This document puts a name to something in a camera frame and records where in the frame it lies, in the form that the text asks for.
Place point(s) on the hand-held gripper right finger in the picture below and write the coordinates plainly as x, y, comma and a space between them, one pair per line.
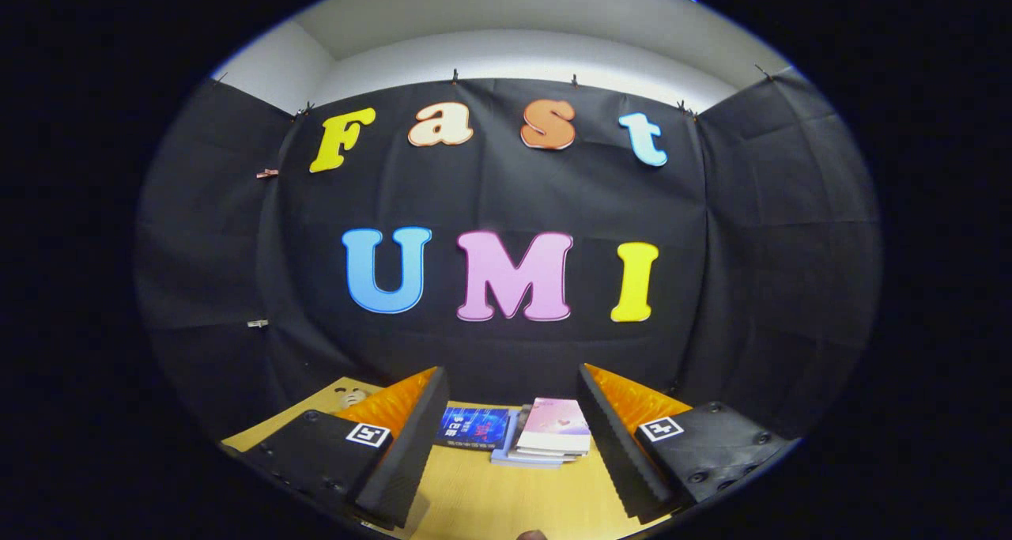
617, 445

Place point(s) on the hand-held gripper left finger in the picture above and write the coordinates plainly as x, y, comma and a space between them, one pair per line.
403, 461

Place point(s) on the dark blue book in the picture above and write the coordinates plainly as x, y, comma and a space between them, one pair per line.
474, 428

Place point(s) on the tan plush dog toy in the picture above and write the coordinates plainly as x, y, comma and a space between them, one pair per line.
350, 398

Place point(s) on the pale blue book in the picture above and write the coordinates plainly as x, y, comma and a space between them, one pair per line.
522, 461

